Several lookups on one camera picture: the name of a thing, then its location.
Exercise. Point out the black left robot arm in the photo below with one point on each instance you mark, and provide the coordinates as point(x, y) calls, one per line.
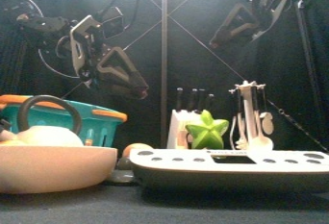
point(47, 24)

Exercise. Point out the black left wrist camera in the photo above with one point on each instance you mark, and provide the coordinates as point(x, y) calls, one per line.
point(114, 22)

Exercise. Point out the white spiky ball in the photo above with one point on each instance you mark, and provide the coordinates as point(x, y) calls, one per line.
point(248, 112)

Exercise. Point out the teal basket orange rim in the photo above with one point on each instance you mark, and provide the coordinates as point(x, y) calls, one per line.
point(100, 125)

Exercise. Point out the green toy starfruit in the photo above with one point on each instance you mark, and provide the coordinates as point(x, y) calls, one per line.
point(207, 133)

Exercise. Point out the white toy frying pan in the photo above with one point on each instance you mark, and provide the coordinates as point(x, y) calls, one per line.
point(51, 170)

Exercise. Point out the grey vertical frame pole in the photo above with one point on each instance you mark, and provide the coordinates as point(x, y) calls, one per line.
point(163, 58)

